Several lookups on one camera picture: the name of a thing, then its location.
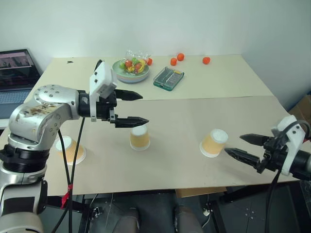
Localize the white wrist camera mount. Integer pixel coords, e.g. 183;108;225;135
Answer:
88;61;119;123
271;115;306;176

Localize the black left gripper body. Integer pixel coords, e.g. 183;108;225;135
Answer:
96;90;119;125

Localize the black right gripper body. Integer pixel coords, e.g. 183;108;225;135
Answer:
257;135;290;174

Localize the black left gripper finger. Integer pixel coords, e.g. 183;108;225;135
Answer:
114;116;150;129
114;89;143;101

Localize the clear bag of toy fruit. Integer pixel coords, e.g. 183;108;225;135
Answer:
123;50;152;74

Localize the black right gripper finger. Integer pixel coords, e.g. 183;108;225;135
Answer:
240;133;276;147
224;148;264;170

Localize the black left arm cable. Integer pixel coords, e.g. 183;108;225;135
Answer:
50;117;86;233

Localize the green bowl of fruit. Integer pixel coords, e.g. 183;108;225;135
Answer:
112;60;151;84

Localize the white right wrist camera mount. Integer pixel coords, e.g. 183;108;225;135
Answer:
271;115;306;176

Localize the red tape on cable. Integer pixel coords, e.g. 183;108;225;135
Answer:
60;184;74;209

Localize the dark rounded shape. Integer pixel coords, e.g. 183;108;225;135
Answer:
116;207;142;233
173;204;204;233

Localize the orange white paper cup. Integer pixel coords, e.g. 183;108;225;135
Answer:
54;135;87;166
199;129;229;159
129;125;151;151

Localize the white plug with cable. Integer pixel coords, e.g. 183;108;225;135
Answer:
200;194;214;229

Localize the open grey laptop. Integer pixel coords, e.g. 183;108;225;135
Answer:
0;49;42;120

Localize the green screwdriver bit case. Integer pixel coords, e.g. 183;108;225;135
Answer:
153;66;185;92

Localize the brown cardboard box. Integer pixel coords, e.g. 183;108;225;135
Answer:
288;94;311;125

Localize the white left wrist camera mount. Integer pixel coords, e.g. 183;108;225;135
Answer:
88;61;119;123

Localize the brown cardboard sheet under table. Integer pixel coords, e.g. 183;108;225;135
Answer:
175;186;228;199

